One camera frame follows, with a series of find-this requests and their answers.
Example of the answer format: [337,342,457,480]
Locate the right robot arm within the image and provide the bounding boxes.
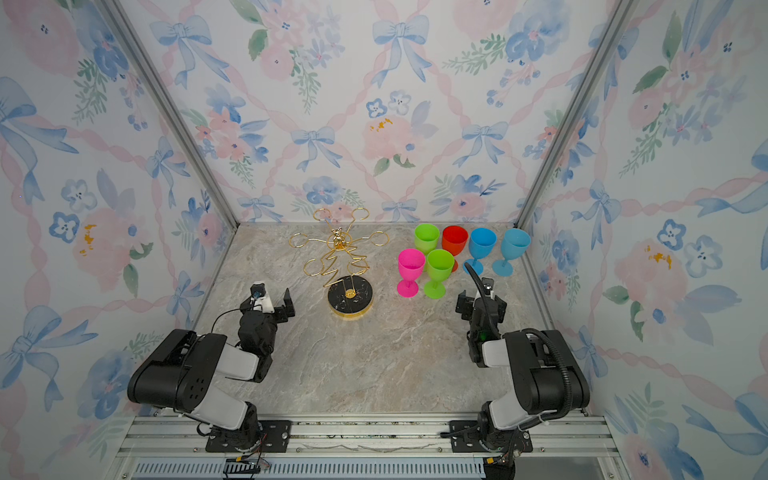
[444,292,591,452]

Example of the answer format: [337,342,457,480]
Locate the gold wire wine glass rack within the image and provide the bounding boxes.
[289,207,390,320]

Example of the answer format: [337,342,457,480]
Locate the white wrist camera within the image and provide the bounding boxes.
[481,277,496,299]
[250,283,275,314]

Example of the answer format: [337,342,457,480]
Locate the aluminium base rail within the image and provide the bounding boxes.
[106,412,629,479]

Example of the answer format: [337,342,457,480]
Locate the teal blue wine glass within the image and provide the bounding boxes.
[492,228,531,277]

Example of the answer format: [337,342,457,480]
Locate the aluminium corner post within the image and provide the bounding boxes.
[95,1,239,230]
[513,0,636,231]

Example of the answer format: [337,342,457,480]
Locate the green wine glass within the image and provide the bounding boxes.
[414,223,440,255]
[424,249,455,299]

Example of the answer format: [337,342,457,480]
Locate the black corrugated cable conduit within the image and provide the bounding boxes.
[463,262,574,421]

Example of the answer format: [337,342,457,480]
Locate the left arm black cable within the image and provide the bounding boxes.
[197,305,265,439]

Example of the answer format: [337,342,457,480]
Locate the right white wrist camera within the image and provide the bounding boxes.
[481,277,496,299]

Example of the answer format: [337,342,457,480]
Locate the right aluminium corner post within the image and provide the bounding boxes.
[513,0,636,231]

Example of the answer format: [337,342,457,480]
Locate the left aluminium corner post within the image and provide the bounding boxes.
[95,1,239,230]

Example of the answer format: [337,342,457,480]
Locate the pink wine glass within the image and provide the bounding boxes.
[397,248,425,298]

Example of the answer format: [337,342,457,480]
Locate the red wine glass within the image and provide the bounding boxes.
[442,225,469,272]

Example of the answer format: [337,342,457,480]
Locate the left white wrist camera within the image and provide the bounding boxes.
[250,283,275,314]

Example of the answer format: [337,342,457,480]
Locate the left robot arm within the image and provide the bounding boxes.
[127,283,296,452]

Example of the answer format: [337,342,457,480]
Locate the bright blue wine glass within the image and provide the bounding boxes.
[467,227,497,276]

